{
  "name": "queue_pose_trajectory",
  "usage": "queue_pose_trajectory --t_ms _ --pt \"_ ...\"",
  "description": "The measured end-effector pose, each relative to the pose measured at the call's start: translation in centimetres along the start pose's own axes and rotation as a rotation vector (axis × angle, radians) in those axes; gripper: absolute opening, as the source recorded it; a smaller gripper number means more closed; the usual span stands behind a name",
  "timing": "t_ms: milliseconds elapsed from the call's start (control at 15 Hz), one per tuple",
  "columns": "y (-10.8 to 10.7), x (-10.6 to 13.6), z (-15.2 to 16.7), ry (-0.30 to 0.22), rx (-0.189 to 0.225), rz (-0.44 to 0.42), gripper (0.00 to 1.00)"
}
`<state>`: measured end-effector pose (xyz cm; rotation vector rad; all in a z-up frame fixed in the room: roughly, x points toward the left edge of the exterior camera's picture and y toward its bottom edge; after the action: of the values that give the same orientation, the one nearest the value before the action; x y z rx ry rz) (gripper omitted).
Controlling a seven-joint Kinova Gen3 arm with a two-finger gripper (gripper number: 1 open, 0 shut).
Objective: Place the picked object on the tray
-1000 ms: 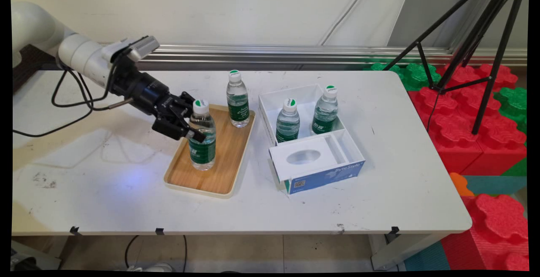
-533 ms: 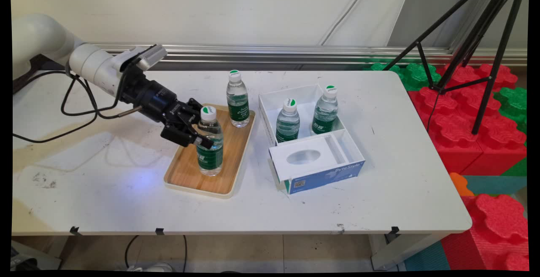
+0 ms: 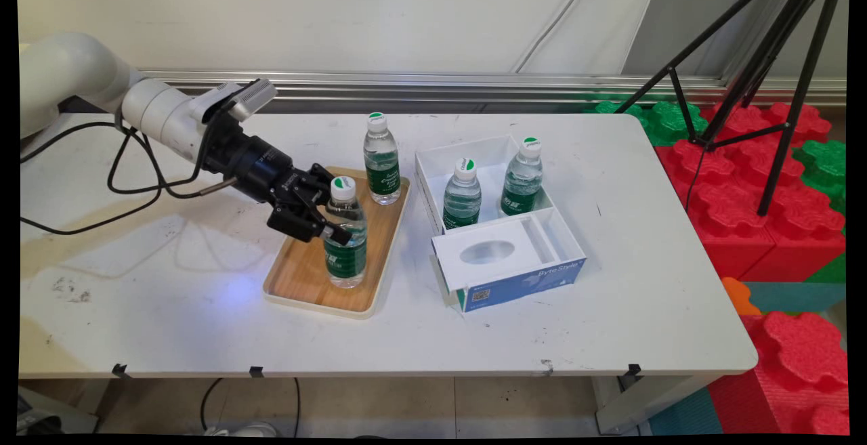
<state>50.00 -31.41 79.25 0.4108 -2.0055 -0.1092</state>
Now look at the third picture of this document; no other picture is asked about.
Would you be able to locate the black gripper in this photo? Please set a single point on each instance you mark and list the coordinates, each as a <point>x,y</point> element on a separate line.
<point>261,164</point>

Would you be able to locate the clear water bottle green label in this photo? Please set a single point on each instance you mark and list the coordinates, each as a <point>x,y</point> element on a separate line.
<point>383,174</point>
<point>462,198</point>
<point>347,262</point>
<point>521,184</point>

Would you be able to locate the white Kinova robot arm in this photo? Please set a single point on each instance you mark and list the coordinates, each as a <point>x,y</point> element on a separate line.
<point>68,66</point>

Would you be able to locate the wooden tray with cream rim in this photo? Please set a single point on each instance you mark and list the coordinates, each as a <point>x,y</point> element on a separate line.
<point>379,248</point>

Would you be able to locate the black table edge clip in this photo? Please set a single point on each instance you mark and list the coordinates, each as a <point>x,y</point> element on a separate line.
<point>257,372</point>
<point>122,371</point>
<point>634,372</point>

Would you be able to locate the white cardboard box blue side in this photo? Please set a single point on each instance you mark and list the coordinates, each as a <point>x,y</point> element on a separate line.
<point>508,248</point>

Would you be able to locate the red and green foam mats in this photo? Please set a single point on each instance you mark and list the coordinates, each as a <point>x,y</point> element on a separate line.
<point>667,123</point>

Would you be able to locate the red foam block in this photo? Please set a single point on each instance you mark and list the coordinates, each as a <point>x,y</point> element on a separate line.
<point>745,242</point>
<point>799,350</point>
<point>813,123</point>
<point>718,167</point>

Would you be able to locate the teal foam mat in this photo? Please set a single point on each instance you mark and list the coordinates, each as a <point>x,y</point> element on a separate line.
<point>684,414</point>
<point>792,296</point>

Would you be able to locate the orange foam piece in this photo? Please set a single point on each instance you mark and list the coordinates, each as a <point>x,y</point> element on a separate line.
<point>738,296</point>

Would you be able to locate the black tripod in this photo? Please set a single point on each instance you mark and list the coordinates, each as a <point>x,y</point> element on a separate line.
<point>789,135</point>

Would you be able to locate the green foam block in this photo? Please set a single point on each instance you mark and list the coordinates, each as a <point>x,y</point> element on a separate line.
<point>823,167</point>

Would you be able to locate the green foam mat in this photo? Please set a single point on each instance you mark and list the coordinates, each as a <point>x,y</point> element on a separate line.
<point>833,272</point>

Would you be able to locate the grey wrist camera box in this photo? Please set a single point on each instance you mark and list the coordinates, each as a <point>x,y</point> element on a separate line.
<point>247,96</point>

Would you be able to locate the aluminium window rail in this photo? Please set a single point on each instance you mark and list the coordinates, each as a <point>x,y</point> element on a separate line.
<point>474,82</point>

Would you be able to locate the white table leg frame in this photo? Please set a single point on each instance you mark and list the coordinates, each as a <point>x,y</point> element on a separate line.
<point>630,411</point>

